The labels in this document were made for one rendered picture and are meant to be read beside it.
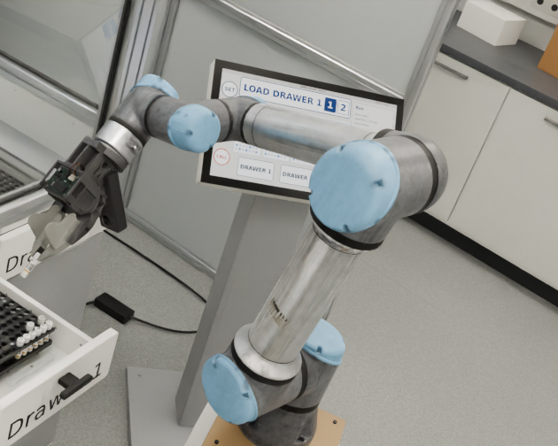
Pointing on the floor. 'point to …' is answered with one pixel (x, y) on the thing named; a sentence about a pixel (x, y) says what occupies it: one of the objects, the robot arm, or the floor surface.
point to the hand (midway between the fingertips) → (42, 254)
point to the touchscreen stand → (216, 319)
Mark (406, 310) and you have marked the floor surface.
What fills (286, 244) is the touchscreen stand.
